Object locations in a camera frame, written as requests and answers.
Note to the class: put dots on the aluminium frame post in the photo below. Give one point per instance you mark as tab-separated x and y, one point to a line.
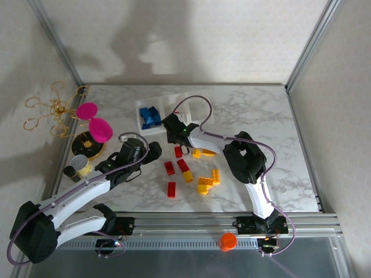
310	43
57	43

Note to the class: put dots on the white cup with grey lid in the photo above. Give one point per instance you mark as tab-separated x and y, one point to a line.
81	163

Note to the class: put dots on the aluminium table edge bar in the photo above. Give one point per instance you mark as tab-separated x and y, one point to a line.
67	147
304	150
185	84

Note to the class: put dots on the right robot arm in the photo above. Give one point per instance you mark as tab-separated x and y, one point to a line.
258	197

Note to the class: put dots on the aluminium mounting rail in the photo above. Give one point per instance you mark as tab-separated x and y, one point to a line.
185	224

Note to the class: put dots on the small black controller board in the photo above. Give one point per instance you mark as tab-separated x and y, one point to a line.
268	243
105	244

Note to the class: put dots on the small black bottle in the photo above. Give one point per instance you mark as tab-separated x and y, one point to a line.
71	173

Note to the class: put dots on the orange plastic cylinder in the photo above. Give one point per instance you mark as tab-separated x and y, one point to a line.
228	241

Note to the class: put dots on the yellow lego brick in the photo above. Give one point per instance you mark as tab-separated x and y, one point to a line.
196	153
205	181
208	152
216	176
203	189
187	175

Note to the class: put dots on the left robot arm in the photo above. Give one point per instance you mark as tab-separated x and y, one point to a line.
81	191

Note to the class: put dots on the blue lego brick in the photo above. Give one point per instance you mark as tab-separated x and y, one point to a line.
149	123
153	111
144	112
158	119

